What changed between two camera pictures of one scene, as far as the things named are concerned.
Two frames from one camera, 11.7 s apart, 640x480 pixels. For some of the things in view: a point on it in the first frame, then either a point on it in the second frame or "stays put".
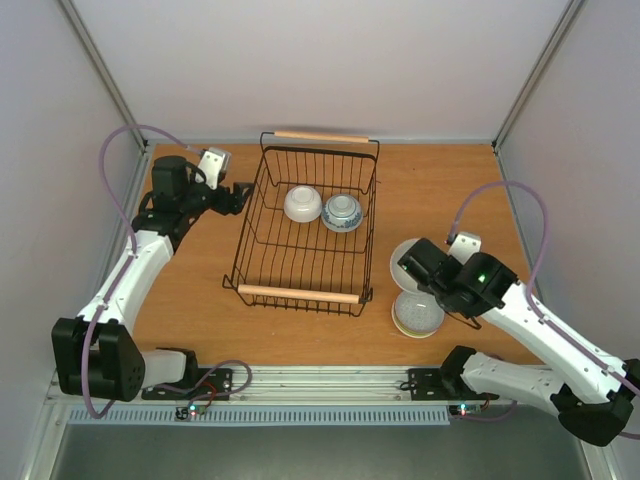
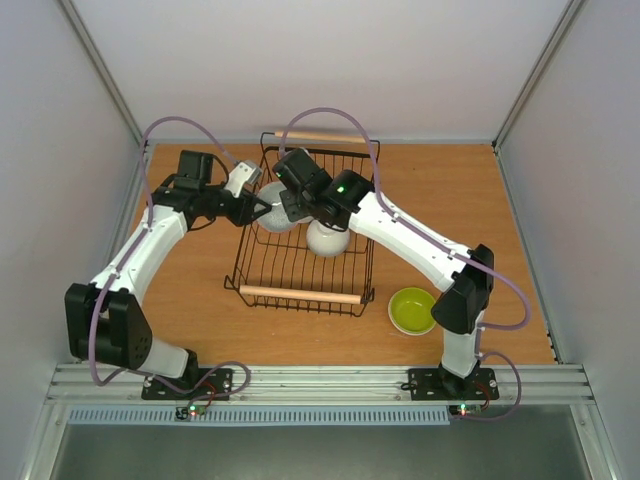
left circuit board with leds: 183,413 stays put
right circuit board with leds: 465,410 stays put
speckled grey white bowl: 419,312 to 276,219
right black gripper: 417,262 to 292,201
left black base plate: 211,384 stays put
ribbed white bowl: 401,278 to 324,240
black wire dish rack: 307,237 stays put
